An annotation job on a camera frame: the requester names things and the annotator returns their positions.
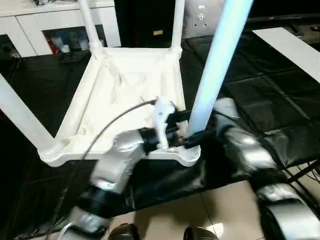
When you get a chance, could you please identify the dark left robot foot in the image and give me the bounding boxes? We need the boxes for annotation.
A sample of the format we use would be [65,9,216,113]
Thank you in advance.
[109,223,140,240]

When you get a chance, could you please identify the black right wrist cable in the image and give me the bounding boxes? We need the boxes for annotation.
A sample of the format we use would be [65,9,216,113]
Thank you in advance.
[216,111,241,120]

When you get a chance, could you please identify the white flat board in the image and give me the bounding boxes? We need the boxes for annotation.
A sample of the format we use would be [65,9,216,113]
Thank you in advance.
[251,27,320,83]

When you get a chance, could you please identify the black work mat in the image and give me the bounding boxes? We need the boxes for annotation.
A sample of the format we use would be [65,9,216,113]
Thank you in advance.
[0,29,320,238]

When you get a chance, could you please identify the grey printed cushion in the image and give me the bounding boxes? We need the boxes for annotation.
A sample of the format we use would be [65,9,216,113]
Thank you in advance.
[183,0,251,40]

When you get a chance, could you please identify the white glass-door cabinet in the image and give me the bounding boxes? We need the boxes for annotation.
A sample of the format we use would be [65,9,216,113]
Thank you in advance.
[0,0,122,58]

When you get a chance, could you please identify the black folding stand frame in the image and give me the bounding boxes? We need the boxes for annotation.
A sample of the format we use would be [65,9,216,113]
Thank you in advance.
[287,159,320,183]

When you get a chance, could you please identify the white plastic table leg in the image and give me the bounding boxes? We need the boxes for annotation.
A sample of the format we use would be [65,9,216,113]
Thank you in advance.
[0,73,65,163]
[170,0,187,55]
[186,0,255,151]
[78,0,105,57]

